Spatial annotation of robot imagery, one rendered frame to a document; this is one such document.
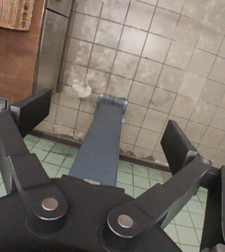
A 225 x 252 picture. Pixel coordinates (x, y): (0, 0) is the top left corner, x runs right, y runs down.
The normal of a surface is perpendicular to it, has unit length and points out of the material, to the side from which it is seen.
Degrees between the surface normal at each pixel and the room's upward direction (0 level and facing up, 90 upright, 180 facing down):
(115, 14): 0
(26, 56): 0
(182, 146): 89
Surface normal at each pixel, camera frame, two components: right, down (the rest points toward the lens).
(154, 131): -0.07, 0.40
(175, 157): -0.97, -0.25
